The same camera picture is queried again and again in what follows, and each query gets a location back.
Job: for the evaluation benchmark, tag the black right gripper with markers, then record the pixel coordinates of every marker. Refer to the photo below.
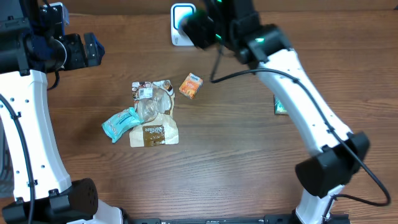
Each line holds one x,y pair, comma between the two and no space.
204,34

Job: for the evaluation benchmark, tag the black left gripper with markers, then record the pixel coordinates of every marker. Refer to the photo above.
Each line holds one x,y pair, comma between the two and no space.
90,48

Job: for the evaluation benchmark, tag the small orange tissue pack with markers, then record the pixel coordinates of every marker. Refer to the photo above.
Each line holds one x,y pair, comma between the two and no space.
190,85

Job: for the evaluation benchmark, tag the teal wet wipes pack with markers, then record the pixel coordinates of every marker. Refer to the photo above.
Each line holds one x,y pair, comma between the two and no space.
121,122

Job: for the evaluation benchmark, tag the beige brown snack bag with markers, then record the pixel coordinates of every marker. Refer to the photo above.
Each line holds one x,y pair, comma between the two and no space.
154,103

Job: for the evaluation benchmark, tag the small teal tissue pack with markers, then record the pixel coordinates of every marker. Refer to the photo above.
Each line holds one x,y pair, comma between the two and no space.
278,107

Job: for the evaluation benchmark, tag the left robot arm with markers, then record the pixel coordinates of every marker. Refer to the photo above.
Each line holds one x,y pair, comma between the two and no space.
34,44

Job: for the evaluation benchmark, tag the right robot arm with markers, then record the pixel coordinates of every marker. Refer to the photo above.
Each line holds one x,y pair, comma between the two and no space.
336,153

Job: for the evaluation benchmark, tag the cardboard backboard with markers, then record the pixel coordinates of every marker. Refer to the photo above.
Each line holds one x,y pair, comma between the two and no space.
138,7

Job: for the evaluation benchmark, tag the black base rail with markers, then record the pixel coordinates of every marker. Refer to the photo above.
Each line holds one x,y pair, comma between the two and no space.
211,221

